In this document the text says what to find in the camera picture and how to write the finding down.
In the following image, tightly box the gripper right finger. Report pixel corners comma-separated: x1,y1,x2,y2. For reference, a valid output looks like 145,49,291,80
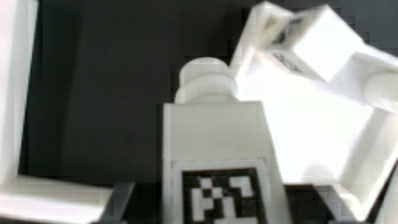
285,185,369,224

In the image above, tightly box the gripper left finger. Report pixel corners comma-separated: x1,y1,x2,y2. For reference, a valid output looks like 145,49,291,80
90,181,161,224

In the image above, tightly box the white table leg with tag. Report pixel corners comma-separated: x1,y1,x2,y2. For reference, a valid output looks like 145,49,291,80
269,4,362,81

